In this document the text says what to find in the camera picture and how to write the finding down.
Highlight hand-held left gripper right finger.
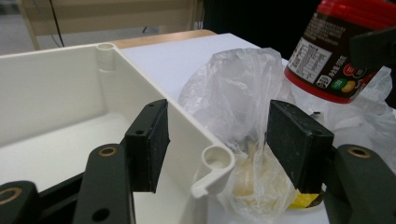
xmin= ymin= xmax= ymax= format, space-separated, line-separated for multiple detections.
xmin=266 ymin=99 xmax=335 ymax=194

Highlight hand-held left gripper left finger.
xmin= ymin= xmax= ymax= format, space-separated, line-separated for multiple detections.
xmin=124 ymin=98 xmax=171 ymax=194

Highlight dark sauce jar red lid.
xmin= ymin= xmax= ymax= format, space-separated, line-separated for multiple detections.
xmin=283 ymin=0 xmax=396 ymax=105

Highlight pale yellow food item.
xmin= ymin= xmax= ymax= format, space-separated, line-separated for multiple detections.
xmin=232 ymin=139 xmax=281 ymax=200

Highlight clear plastic bag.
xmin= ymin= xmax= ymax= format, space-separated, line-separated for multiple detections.
xmin=177 ymin=47 xmax=396 ymax=224

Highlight white plastic tray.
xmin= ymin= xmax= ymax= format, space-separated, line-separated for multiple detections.
xmin=0 ymin=42 xmax=236 ymax=224

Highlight white table mat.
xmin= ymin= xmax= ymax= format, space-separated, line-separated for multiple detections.
xmin=120 ymin=32 xmax=331 ymax=224

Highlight black hanging cable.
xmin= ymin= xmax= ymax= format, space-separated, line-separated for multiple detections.
xmin=48 ymin=0 xmax=65 ymax=49

